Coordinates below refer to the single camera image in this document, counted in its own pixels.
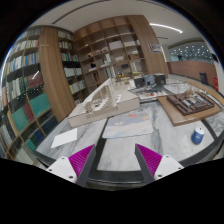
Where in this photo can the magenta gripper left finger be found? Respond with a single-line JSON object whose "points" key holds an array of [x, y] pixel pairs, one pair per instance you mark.
{"points": [[75, 168]]}

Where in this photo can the grey architectural model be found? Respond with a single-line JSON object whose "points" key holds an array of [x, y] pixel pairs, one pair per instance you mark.
{"points": [[149, 87]]}

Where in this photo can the wooden bookshelf with books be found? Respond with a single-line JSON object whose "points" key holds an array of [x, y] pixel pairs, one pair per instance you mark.
{"points": [[26, 116]]}

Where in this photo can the blue computer mouse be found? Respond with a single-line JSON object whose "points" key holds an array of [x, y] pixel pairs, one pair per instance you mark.
{"points": [[197, 135]]}

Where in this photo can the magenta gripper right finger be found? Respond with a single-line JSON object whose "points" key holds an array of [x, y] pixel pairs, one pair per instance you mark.
{"points": [[153, 165]]}

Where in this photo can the painted mouse pad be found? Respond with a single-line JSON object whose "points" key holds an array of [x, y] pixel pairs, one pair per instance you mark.
{"points": [[128, 125]]}

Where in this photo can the wooden display shelf unit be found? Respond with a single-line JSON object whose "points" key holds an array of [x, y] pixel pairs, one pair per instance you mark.
{"points": [[118, 47]]}

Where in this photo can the brown architectural model board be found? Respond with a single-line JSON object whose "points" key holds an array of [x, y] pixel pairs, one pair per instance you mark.
{"points": [[185, 108]]}

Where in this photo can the white architectural model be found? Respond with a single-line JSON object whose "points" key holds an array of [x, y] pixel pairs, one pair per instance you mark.
{"points": [[109, 99]]}

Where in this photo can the white paper sheet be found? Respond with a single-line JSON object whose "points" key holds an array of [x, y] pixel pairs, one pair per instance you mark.
{"points": [[64, 138]]}

